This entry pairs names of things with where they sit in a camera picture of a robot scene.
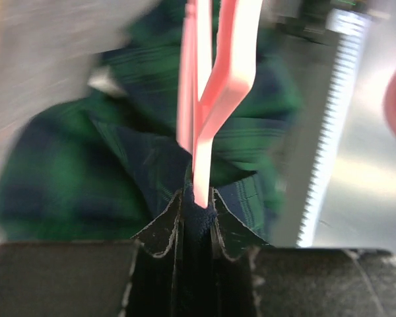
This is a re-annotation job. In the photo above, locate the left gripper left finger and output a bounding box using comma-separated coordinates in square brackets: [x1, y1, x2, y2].
[131, 190, 183, 258]

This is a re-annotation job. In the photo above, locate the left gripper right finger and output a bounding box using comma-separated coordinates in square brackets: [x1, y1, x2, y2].
[211, 190, 273, 261]

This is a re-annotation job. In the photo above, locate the dark green plaid cloth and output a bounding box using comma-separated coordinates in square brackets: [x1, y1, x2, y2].
[0, 6, 306, 242]

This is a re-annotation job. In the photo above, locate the pink hanger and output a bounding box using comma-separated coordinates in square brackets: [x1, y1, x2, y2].
[176, 0, 262, 208]

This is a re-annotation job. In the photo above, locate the slotted cable duct rail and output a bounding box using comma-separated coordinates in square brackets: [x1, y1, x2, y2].
[296, 9, 370, 248]

